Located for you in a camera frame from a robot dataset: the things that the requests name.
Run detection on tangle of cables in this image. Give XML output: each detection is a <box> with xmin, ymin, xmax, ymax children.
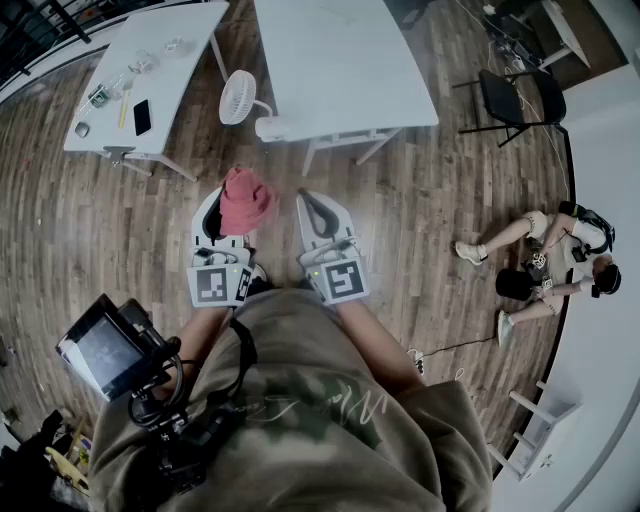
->
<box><xmin>482</xmin><ymin>2</ymin><xmax>541</xmax><ymax>74</ymax></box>

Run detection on yellow wooden toy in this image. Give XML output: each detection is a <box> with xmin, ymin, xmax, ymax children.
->
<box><xmin>44</xmin><ymin>446</ymin><xmax>91</xmax><ymax>496</ymax></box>

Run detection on person's left forearm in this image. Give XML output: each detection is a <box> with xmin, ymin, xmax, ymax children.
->
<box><xmin>169</xmin><ymin>303</ymin><xmax>235</xmax><ymax>366</ymax></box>

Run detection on black smartphone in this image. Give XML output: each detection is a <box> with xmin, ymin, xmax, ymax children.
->
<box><xmin>133</xmin><ymin>98</ymin><xmax>153</xmax><ymax>137</ymax></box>

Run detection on white wooden shelf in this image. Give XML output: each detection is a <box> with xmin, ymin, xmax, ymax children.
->
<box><xmin>487</xmin><ymin>379</ymin><xmax>584</xmax><ymax>484</ymax></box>

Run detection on clear plastic cup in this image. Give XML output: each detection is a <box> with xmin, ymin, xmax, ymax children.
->
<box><xmin>127</xmin><ymin>49</ymin><xmax>161</xmax><ymax>76</ymax></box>

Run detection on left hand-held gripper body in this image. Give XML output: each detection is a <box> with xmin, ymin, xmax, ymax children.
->
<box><xmin>187</xmin><ymin>243</ymin><xmax>254</xmax><ymax>308</ymax></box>

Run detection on white table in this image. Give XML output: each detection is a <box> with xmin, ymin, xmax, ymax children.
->
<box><xmin>63</xmin><ymin>0</ymin><xmax>231</xmax><ymax>182</ymax></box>
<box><xmin>253</xmin><ymin>0</ymin><xmax>440</xmax><ymax>176</ymax></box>

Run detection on black folding chair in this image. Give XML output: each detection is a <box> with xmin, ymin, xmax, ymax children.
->
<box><xmin>452</xmin><ymin>68</ymin><xmax>569</xmax><ymax>149</ymax></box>

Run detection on black chest camera rig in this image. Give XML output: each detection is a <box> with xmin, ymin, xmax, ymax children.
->
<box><xmin>127</xmin><ymin>299</ymin><xmax>261</xmax><ymax>496</ymax></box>

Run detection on pink cloth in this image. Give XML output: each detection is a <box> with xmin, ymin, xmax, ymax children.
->
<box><xmin>219</xmin><ymin>167</ymin><xmax>279</xmax><ymax>237</ymax></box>

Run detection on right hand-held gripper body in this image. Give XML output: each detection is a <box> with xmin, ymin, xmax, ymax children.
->
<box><xmin>296</xmin><ymin>234</ymin><xmax>372</xmax><ymax>308</ymax></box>

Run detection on grey table clamp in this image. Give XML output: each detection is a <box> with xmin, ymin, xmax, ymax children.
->
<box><xmin>102</xmin><ymin>144</ymin><xmax>137</xmax><ymax>169</ymax></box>

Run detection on small white desk fan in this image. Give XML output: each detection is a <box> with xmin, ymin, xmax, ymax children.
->
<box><xmin>218</xmin><ymin>69</ymin><xmax>292</xmax><ymax>144</ymax></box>

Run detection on black chest monitor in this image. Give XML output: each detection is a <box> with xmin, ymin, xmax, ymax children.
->
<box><xmin>54</xmin><ymin>293</ymin><xmax>174</xmax><ymax>404</ymax></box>

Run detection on black bucket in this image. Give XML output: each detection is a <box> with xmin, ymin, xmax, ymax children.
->
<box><xmin>494</xmin><ymin>268</ymin><xmax>539</xmax><ymax>302</ymax></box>

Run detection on white standing desk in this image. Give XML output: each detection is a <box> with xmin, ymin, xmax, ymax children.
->
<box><xmin>537</xmin><ymin>0</ymin><xmax>592</xmax><ymax>71</ymax></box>

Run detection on person's right forearm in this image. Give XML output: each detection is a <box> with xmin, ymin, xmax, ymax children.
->
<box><xmin>330</xmin><ymin>301</ymin><xmax>427</xmax><ymax>399</ymax></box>

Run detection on person's olive shirt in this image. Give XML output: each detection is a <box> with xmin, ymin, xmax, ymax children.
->
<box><xmin>89</xmin><ymin>287</ymin><xmax>494</xmax><ymax>512</ymax></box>

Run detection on person's black trousers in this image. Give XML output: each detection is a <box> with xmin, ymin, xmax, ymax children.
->
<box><xmin>244</xmin><ymin>277</ymin><xmax>316</xmax><ymax>297</ymax></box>

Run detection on black floor cable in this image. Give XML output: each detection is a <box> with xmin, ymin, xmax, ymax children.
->
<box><xmin>423</xmin><ymin>333</ymin><xmax>501</xmax><ymax>357</ymax></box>

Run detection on black metal railing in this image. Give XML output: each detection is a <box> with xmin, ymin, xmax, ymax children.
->
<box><xmin>0</xmin><ymin>0</ymin><xmax>109</xmax><ymax>91</ymax></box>

